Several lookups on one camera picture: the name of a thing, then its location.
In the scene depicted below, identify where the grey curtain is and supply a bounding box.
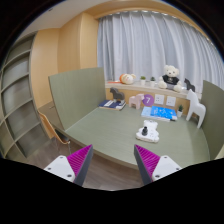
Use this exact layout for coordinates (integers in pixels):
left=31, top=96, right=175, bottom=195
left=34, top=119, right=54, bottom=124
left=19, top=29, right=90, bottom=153
left=97, top=11, right=224, bottom=92

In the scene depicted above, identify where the white wall socket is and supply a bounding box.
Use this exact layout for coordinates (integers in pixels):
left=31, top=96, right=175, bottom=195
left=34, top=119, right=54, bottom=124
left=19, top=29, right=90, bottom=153
left=166, top=96, right=176, bottom=107
left=154, top=94, right=164, bottom=105

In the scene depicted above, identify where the white wooden horse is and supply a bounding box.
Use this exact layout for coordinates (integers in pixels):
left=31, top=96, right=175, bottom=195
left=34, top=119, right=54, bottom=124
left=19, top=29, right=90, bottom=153
left=186, top=90, right=206, bottom=128

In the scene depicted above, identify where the pink wooden horse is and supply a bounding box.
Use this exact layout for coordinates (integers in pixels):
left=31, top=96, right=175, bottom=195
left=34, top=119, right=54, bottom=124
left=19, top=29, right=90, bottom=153
left=129, top=94, right=144, bottom=109

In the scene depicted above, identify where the small potted plant on desk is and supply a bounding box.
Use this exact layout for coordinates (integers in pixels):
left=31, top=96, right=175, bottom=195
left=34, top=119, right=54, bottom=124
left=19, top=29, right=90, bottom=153
left=177, top=104, right=184, bottom=118

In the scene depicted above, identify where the green left desk partition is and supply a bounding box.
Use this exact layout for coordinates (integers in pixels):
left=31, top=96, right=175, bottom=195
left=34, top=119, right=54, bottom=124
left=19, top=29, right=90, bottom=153
left=49, top=67, right=106, bottom=130

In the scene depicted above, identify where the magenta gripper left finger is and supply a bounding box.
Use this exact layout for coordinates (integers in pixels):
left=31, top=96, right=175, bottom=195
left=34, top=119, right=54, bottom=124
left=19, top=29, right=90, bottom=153
left=44, top=145, right=93, bottom=186

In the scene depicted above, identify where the small potted plant right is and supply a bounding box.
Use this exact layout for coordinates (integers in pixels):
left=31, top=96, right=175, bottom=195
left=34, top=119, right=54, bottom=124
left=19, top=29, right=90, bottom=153
left=150, top=77, right=156, bottom=87

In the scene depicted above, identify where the orange plush toy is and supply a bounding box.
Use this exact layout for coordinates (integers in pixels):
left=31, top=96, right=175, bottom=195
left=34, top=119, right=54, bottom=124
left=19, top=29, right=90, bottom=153
left=119, top=74, right=136, bottom=85

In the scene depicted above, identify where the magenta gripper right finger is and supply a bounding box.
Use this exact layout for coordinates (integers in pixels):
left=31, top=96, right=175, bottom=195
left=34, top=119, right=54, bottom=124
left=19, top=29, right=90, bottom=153
left=134, top=145, right=181, bottom=185

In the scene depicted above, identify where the small potted plant left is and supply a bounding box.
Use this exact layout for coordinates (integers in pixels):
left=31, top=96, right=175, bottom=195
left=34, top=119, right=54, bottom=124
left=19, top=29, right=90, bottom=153
left=140, top=76, right=146, bottom=86

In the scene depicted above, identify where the black wooden horse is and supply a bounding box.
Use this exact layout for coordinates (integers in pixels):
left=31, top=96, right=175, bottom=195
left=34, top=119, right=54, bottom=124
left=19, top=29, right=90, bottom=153
left=184, top=78, right=195, bottom=92

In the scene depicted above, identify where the black charger plug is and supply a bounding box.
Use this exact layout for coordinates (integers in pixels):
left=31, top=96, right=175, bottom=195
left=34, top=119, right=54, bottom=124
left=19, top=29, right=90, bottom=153
left=142, top=126, right=148, bottom=136

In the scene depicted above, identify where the white teddy bear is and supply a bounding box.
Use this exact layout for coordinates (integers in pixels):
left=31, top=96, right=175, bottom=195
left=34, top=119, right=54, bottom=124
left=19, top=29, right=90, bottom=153
left=158, top=65, right=182, bottom=93

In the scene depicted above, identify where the dark blue book stack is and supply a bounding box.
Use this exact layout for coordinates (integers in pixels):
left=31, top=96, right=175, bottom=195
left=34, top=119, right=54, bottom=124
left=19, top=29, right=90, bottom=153
left=99, top=100, right=126, bottom=110

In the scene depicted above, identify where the white wall socket right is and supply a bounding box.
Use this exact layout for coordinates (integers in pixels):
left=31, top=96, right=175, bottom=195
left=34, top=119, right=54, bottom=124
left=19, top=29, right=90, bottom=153
left=166, top=96, right=176, bottom=107

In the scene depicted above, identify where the white power strip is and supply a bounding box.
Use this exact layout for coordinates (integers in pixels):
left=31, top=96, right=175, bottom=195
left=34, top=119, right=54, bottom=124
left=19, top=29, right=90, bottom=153
left=136, top=120, right=159, bottom=143

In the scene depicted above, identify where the green right desk partition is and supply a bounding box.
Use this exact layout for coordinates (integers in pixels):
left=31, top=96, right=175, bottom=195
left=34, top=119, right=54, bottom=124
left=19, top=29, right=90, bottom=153
left=201, top=81, right=224, bottom=160

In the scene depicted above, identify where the purple round number sign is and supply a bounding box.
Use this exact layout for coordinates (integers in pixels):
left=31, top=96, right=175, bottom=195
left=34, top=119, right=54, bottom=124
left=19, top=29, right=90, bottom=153
left=143, top=94, right=154, bottom=107

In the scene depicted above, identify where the white wall socket left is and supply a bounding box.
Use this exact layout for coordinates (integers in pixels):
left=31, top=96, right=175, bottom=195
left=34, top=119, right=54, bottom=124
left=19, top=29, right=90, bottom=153
left=154, top=94, right=164, bottom=105

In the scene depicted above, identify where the grey bookshelf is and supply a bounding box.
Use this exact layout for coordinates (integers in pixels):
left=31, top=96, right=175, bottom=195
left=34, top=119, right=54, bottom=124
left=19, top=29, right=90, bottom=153
left=0, top=33, right=48, bottom=162

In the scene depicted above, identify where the wooden chair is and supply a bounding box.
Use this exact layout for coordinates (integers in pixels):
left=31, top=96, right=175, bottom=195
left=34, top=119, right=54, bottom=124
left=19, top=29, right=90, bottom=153
left=39, top=113, right=71, bottom=150

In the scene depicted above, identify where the green desk partition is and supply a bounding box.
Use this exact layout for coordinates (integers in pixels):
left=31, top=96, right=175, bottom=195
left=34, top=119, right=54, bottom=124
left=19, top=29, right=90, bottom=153
left=201, top=81, right=224, bottom=160
left=49, top=67, right=106, bottom=130

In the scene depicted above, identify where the dark grey wooden horse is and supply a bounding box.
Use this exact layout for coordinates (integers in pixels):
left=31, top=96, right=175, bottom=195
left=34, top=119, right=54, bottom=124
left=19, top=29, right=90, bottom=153
left=110, top=87, right=125, bottom=102

